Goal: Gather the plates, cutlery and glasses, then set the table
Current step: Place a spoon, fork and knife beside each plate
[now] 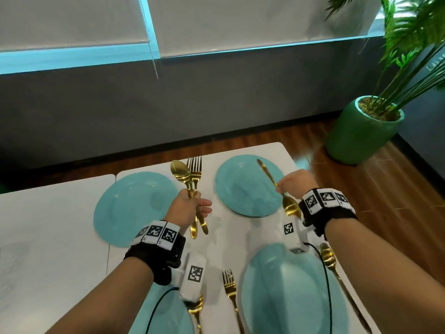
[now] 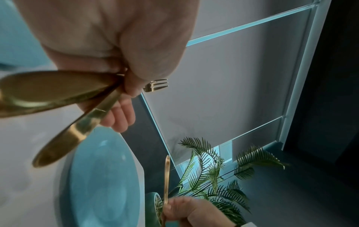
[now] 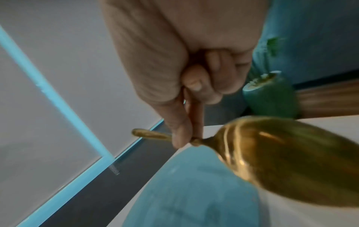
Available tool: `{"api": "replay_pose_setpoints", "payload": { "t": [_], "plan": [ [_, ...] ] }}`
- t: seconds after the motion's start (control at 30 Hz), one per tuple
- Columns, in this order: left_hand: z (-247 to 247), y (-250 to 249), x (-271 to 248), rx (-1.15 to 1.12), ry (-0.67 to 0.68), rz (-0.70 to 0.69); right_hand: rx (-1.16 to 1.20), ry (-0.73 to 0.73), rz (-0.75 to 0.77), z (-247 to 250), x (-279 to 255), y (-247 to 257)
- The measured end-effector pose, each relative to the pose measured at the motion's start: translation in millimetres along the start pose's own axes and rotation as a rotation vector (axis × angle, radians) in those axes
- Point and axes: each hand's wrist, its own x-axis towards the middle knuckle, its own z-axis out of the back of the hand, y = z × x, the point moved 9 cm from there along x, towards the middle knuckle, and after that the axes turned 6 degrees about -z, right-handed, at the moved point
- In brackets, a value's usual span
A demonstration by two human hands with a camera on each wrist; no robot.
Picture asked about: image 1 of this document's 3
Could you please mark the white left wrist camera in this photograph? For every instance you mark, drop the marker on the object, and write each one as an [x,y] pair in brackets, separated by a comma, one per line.
[193,278]

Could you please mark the light blue plate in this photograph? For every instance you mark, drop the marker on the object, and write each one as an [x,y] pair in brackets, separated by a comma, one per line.
[167,316]
[243,187]
[288,295]
[132,208]

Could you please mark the person's right forearm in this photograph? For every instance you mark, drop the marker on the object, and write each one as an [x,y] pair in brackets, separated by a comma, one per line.
[389,274]

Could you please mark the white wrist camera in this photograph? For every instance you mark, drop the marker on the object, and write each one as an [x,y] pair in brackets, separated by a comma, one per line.
[293,236]
[193,278]

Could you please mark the cyan lit window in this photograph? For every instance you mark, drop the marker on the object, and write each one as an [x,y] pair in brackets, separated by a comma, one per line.
[69,59]

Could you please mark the person's right hand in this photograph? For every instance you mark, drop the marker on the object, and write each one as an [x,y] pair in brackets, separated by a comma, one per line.
[299,184]

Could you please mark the black marker wristband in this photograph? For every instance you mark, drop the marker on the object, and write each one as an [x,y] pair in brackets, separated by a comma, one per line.
[333,215]
[153,257]

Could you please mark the white roller blind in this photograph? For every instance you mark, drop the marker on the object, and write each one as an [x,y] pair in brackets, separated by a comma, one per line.
[69,20]
[260,20]

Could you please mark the black left marker wristband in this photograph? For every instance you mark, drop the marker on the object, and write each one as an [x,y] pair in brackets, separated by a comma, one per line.
[153,257]

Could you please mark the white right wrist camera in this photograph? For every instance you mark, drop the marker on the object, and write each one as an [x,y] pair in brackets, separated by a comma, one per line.
[293,236]

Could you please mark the person's left forearm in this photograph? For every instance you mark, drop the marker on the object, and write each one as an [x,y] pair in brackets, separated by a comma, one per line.
[104,299]

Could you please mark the green palm plant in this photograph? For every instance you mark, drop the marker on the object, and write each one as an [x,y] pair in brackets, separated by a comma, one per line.
[410,38]

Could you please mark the black right marker wristband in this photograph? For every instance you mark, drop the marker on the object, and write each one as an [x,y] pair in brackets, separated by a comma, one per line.
[333,215]

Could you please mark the person's left hand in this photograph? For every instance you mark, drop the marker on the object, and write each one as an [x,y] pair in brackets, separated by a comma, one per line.
[184,210]

